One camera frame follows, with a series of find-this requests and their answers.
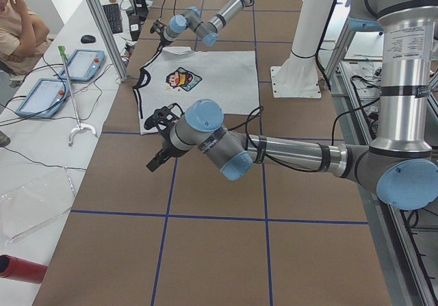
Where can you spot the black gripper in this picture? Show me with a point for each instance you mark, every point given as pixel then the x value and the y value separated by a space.
pixel 166 146
pixel 163 40

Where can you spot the grey cartoon print t-shirt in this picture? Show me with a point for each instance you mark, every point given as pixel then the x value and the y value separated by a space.
pixel 183 76

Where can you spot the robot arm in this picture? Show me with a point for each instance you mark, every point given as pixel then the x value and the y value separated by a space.
pixel 396 166
pixel 191 19

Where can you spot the black keyboard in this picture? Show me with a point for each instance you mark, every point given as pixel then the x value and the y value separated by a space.
pixel 113 16

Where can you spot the black computer mouse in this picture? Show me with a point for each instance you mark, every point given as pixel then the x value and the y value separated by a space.
pixel 87 39

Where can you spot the far teach pendant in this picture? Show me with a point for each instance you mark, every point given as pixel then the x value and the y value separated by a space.
pixel 83 64

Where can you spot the teach pendant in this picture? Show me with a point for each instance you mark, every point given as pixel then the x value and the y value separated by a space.
pixel 83 64
pixel 45 99

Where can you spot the metal reacher grabber tool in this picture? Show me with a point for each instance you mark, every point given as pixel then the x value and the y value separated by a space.
pixel 80 126

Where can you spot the near teach pendant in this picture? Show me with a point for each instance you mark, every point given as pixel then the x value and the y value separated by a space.
pixel 45 99

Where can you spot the seated person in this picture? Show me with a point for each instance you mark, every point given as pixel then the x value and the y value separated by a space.
pixel 24 37

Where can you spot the white paper in plastic sleeve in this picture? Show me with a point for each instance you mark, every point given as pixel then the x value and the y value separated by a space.
pixel 35 205

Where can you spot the red cylinder bottle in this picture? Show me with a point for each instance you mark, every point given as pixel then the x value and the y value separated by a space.
pixel 21 269

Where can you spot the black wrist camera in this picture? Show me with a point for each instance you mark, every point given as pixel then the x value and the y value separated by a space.
pixel 158 27
pixel 164 117

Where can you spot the aluminium frame post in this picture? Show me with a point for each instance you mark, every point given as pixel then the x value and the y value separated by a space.
pixel 103 26

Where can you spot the white camera pole base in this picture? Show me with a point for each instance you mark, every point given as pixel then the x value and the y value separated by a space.
pixel 297 77

